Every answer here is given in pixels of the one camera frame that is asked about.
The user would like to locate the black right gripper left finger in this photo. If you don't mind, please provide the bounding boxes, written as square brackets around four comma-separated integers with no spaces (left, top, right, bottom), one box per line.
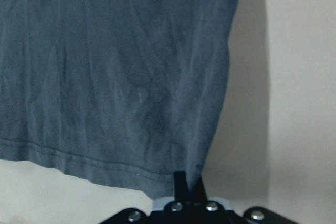
[174,171,190,202]

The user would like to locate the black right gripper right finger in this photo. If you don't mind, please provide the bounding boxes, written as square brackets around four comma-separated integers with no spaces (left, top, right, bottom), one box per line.
[190,176,208,202]

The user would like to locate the black t-shirt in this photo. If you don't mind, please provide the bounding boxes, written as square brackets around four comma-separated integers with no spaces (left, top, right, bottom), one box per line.
[1,0,238,199]

